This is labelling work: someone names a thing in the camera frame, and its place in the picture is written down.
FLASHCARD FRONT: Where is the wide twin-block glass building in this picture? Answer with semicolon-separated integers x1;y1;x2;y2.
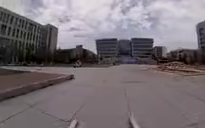
95;37;155;64

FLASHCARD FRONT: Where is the low dark building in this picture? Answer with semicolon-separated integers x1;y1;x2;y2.
54;44;98;65

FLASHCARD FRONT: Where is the grey concrete slab pavement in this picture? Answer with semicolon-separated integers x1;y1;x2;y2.
0;63;205;128

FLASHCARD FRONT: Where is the small pale building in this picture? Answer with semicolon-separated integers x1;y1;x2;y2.
152;45;169;60

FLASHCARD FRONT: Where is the robot's own part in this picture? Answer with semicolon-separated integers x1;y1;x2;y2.
128;112;141;128
67;117;79;128

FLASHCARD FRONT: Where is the heap of rubble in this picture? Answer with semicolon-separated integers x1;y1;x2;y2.
153;61;205;75

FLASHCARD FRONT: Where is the pale concrete kerb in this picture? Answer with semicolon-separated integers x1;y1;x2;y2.
0;65;76;105

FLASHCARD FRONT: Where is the low brown building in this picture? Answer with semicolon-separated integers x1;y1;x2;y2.
166;48;205;66

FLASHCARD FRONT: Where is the reddish brown raised bed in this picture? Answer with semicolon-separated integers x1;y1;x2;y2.
0;68;65;94

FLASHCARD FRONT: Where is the large pale multi-storey building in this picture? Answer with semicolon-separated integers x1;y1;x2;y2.
0;3;59;66

